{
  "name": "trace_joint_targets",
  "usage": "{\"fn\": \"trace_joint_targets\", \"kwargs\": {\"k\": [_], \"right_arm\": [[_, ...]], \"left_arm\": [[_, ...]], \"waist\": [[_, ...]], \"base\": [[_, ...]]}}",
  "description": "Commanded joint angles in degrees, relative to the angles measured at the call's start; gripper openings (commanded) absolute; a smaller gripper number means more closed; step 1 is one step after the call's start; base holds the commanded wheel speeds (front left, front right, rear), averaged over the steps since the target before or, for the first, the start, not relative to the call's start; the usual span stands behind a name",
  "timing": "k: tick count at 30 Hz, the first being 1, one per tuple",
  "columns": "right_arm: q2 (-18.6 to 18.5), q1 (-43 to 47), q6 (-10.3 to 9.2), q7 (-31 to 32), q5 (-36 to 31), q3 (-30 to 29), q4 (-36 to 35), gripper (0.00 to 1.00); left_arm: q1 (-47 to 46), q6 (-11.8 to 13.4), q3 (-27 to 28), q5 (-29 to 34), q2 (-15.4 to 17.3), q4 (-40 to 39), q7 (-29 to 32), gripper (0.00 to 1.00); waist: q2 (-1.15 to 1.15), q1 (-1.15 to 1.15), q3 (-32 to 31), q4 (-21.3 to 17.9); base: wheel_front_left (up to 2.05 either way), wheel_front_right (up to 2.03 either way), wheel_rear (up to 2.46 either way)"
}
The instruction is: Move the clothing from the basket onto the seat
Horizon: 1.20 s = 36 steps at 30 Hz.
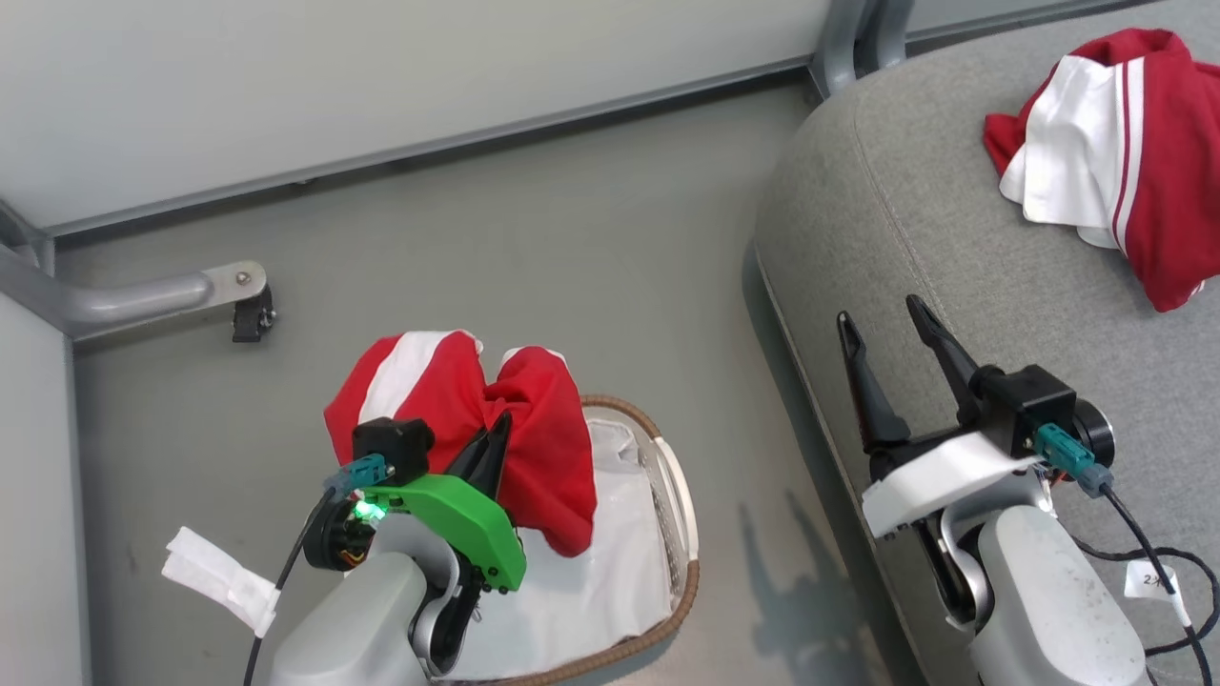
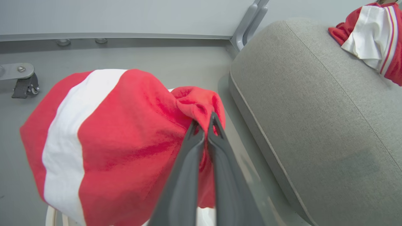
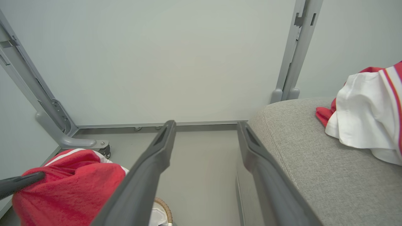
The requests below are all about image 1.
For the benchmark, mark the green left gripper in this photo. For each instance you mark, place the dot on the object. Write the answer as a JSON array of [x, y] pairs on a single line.
[[467, 524]]

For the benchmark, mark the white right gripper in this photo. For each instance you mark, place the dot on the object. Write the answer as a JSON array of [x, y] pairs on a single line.
[[944, 476]]

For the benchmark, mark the red garment with white panel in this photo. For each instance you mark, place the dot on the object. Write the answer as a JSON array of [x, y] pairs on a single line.
[[543, 448]]

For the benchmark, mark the red garment with white stripes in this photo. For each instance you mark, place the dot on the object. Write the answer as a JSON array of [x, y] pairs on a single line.
[[1172, 191]]

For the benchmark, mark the grey fabric sofa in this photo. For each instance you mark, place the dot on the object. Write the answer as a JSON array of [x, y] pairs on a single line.
[[905, 238]]

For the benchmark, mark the white basket liner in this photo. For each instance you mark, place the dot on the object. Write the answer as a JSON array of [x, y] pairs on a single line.
[[600, 591]]

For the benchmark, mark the wicker rim laundry basket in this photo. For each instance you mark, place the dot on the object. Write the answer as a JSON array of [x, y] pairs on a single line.
[[681, 591]]

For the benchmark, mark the caster wheel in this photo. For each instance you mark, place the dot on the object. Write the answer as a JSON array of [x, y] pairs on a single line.
[[253, 319]]

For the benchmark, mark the curved grey partition leg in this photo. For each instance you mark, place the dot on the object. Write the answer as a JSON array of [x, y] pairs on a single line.
[[848, 43]]

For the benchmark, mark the white partition panel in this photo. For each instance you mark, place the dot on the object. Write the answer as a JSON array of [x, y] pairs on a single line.
[[381, 76], [1001, 11], [29, 495]]

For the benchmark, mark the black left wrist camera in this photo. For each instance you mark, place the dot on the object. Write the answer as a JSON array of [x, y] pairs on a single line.
[[393, 446]]

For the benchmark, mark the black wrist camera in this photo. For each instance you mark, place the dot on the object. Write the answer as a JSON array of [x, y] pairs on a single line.
[[1025, 400], [393, 446]]

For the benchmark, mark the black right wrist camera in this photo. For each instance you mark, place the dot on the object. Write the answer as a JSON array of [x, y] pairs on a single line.
[[1025, 400]]

